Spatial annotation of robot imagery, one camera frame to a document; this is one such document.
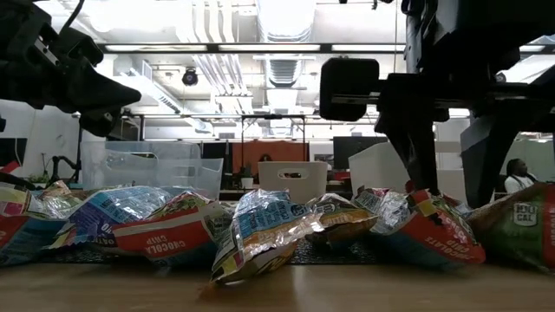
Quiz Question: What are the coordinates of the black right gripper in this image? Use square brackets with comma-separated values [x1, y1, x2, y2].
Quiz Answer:
[319, 0, 555, 210]

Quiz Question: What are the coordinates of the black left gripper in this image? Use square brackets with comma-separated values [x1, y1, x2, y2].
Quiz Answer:
[25, 3, 142, 138]

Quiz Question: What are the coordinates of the red silver chocolate chip bar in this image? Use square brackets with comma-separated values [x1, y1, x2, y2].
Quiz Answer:
[351, 185, 486, 270]

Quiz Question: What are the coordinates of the green red chocolate chip bar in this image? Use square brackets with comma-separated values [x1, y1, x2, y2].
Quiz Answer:
[466, 181, 555, 274]

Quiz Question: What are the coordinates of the yellow brown Chewy granola bar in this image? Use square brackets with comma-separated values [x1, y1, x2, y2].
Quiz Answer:
[305, 192, 379, 250]

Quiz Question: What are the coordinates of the purple blue oatmeal granola bar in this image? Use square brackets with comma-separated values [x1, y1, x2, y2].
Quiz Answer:
[45, 185, 177, 251]

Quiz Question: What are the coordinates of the red chocolate chip granola bar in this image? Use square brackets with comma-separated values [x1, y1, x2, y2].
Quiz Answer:
[111, 190, 233, 266]

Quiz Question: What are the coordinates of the silver green red granola bar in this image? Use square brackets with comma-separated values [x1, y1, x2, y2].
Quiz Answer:
[0, 179, 83, 266]

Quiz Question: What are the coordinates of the blue yellow silver granola bar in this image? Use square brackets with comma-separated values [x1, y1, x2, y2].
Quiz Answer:
[209, 188, 325, 287]

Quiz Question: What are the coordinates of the person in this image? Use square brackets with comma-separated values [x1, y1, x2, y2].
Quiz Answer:
[503, 158, 539, 195]

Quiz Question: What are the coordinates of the large white plastic bin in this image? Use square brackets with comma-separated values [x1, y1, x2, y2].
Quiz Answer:
[347, 141, 467, 205]

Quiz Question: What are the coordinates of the black ceiling spotlight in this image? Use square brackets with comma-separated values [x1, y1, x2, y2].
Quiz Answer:
[181, 67, 199, 87]

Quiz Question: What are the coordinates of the black articulated stand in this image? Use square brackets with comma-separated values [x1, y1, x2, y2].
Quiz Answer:
[45, 154, 82, 185]

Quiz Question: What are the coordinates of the clear translucent plastic bin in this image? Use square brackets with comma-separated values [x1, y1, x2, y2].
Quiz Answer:
[80, 140, 225, 200]

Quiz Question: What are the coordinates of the dark background screen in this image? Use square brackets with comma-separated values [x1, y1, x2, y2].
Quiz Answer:
[0, 137, 28, 168]

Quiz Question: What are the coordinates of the grey woven table mat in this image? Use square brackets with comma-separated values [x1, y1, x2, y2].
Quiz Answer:
[38, 236, 491, 266]

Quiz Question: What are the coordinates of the black overhead light bar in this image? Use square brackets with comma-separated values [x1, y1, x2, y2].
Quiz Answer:
[97, 42, 407, 55]

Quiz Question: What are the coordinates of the small plant in white pot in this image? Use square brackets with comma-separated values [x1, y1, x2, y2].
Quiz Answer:
[239, 160, 257, 191]

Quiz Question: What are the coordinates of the small white plastic bin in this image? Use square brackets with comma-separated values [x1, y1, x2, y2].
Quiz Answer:
[257, 160, 329, 205]

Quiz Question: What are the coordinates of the black wall monitor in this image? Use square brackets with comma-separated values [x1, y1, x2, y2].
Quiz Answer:
[332, 136, 389, 170]

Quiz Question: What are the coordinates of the black cable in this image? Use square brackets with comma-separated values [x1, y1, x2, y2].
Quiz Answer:
[0, 171, 36, 192]

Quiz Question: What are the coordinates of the silver ceiling ventilation duct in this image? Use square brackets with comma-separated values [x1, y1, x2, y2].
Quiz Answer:
[255, 0, 317, 139]

